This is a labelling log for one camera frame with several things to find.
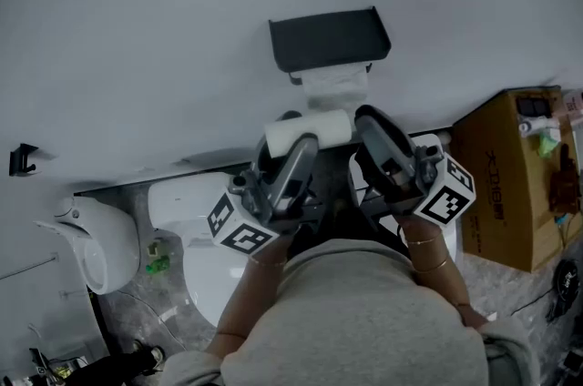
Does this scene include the gold bangle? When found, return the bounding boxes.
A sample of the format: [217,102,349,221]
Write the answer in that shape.
[413,257,450,274]

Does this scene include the black floor cable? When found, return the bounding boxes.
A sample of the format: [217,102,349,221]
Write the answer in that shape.
[509,287,555,318]

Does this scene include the pink bottle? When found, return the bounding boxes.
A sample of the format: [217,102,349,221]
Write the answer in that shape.
[562,88,583,124]

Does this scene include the person's grey sweatshirt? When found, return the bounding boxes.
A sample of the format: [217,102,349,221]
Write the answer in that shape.
[161,238,541,386]

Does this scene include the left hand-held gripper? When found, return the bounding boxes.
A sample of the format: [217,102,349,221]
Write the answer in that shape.
[207,109,324,258]

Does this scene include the black wall hook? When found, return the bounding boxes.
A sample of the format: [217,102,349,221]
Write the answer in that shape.
[8,142,40,178]

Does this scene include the large brown cardboard box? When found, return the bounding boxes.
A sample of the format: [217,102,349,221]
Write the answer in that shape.
[450,86,578,274]

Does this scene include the black round device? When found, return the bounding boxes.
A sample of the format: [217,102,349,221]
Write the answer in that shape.
[548,259,582,322]

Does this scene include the person's left forearm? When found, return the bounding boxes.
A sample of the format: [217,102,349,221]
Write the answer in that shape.
[204,233,302,361]

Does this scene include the black wall paper holder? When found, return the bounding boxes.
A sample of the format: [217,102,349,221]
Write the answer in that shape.
[267,5,393,86]

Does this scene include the thin used toilet paper roll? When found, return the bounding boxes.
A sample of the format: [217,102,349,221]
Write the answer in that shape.
[263,108,353,159]

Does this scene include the white tube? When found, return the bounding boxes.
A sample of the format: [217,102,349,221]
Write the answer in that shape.
[518,116,562,137]

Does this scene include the green packet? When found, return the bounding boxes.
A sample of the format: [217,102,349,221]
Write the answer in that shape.
[537,132,561,159]

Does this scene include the brown claw clip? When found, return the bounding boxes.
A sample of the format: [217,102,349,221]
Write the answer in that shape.
[548,143,582,215]

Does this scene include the white square-lid toilet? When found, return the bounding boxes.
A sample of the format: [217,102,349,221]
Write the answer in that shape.
[348,133,459,267]

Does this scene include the thin wall cable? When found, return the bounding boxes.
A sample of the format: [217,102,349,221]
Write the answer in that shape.
[0,254,61,282]

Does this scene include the green bottle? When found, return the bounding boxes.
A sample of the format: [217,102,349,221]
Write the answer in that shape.
[145,255,171,276]

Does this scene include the small white open-lid toilet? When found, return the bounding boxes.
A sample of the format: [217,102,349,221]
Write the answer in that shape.
[34,196,141,296]

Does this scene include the person's right forearm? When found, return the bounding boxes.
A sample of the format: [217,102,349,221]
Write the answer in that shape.
[399,215,489,331]

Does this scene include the black metal fixture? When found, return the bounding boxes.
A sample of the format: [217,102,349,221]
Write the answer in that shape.
[517,96,553,118]

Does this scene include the white rounded toilet with tank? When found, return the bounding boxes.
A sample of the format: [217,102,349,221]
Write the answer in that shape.
[148,172,257,329]

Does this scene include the person's black trousers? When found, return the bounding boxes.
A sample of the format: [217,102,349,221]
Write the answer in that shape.
[286,188,412,260]

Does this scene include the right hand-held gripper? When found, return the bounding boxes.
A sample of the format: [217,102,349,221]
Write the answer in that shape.
[353,104,477,231]

